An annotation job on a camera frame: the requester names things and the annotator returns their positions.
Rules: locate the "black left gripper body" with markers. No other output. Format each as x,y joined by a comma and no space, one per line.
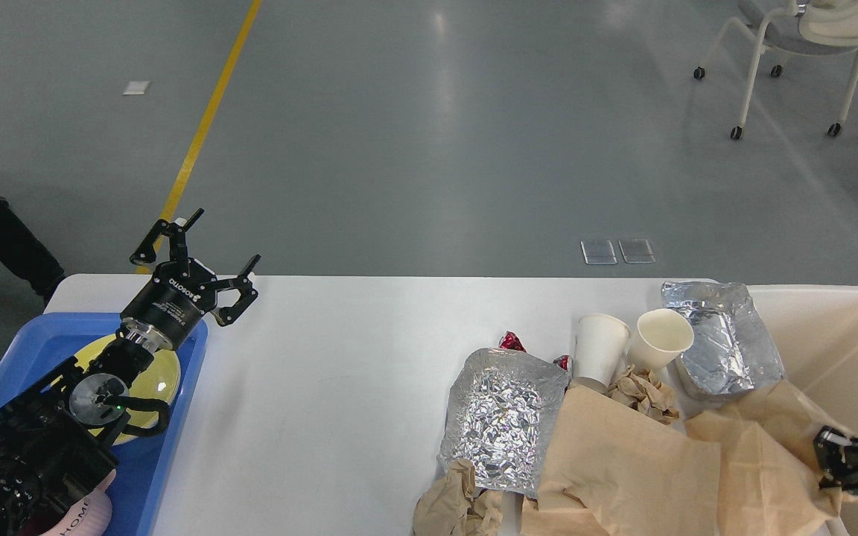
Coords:
172,302

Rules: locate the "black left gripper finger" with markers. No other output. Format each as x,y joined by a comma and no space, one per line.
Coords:
241,283
179,265

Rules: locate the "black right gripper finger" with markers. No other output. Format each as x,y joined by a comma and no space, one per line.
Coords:
837,457

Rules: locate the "large brown paper sheet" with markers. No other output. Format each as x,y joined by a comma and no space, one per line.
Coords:
747,468

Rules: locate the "pink ribbed mug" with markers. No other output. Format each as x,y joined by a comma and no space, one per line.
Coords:
89,516

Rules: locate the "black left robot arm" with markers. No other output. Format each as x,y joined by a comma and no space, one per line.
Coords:
56,436

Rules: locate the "beige plastic bin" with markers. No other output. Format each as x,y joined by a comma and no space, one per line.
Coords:
815,330

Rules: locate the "blue plastic tray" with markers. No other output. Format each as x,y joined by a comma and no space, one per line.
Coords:
145,462

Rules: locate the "silver foil bag right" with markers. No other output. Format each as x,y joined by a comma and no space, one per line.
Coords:
732,352

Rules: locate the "small crumpled brown paper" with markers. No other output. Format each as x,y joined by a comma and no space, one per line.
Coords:
642,390

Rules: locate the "white paper cup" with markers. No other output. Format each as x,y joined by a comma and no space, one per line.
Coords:
659,336
599,345

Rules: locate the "red foil wrapper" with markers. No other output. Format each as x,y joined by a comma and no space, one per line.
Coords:
510,341

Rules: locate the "large crumpled foil bag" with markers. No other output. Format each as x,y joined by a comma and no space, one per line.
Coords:
501,413

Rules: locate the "crumpled brown paper ball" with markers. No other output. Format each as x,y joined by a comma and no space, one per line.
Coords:
454,505

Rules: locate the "white rolling chair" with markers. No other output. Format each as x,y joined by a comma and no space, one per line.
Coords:
797,29

